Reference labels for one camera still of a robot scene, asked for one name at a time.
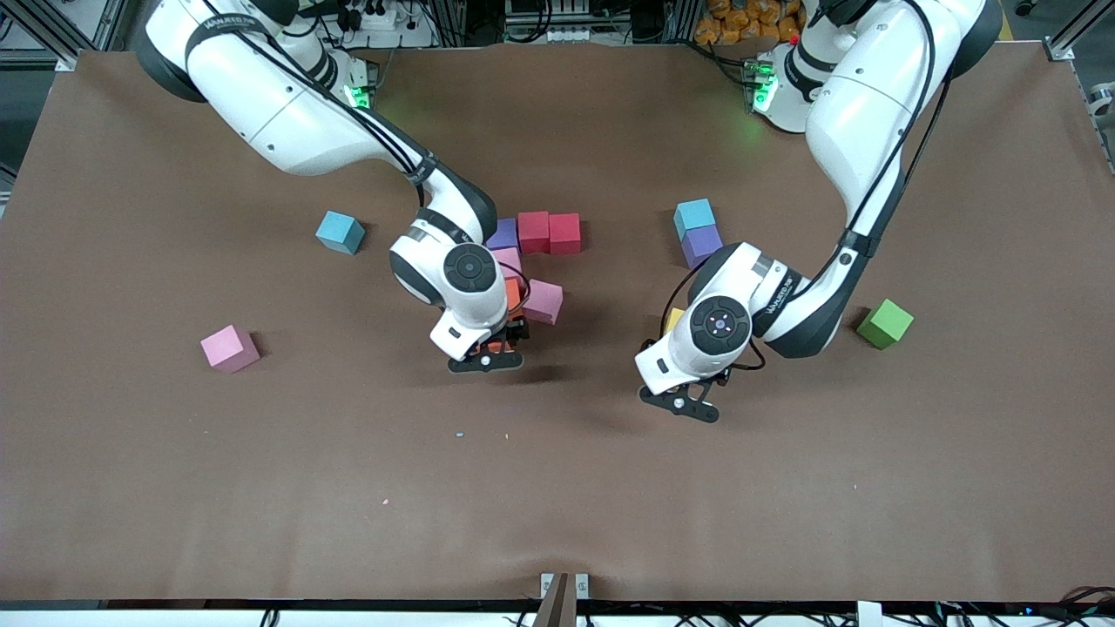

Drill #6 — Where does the red foam cube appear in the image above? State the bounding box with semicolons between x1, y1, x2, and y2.
517;212;552;255
549;212;583;256

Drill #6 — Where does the brown table cover sheet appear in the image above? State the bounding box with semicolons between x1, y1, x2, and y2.
0;39;1115;603

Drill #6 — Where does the light blue foam cube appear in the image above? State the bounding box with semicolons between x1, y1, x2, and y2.
673;199;718;238
314;210;367;256

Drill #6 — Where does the metal table clamp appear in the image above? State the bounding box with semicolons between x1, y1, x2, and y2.
538;571;591;627

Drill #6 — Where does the white electronics box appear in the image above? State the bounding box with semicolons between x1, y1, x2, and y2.
503;0;595;44

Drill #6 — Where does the white power strip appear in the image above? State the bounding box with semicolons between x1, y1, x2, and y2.
335;0;436;49

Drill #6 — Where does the green foam cube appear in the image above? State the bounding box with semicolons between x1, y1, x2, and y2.
856;298;916;351

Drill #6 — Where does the bag of orange fruits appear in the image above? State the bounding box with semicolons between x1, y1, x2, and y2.
694;0;807;46

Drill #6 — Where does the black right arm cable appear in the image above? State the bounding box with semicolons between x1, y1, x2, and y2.
196;0;530;307

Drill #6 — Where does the aluminium frame strut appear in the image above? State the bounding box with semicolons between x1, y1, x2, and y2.
0;0;132;72
1045;0;1115;64

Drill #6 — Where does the black cable bundle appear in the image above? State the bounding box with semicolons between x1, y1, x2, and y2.
906;585;1115;627

